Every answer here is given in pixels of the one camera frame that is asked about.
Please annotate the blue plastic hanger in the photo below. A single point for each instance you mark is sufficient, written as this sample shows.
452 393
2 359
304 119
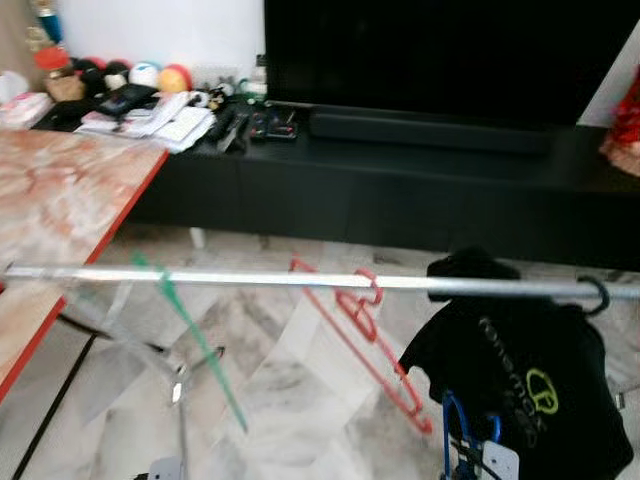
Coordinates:
447 425

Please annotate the black hanger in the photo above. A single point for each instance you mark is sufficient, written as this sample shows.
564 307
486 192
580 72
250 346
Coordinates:
605 298

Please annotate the red plastic hanger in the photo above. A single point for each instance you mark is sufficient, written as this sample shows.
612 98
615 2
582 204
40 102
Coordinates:
412 410

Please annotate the green plastic hanger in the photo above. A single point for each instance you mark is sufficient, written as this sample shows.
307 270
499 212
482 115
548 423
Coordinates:
188 330

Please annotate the red Buddha statue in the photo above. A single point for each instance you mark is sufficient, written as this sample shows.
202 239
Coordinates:
625 130

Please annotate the black Fonemax print shirt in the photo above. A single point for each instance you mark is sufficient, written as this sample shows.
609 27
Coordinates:
500 370

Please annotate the black soundbar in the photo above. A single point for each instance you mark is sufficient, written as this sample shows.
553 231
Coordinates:
430 132

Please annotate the black flat television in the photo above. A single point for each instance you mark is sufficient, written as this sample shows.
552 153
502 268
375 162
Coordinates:
450 50

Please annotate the black TV cabinet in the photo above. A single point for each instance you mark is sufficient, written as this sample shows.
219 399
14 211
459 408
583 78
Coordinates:
350 200

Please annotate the silver clothes rack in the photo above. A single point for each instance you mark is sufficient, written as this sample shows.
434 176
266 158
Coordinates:
300 279

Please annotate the black remote control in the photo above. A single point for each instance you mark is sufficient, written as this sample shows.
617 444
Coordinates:
232 128
275 125

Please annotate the white paper stack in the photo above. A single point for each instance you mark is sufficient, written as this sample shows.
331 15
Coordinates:
175 125

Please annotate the orange yellow ball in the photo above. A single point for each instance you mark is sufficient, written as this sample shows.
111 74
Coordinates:
175 80

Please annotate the white blue ball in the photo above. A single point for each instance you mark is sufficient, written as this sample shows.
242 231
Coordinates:
145 74

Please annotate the black pouch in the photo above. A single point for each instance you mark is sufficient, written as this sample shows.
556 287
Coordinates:
128 100

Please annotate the black plush ball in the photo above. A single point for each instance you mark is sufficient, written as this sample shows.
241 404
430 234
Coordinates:
115 75

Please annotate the marble top folding table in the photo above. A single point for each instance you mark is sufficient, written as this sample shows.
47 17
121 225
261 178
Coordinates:
60 200

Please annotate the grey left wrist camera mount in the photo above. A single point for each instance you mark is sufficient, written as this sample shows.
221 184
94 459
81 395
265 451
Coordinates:
167 470

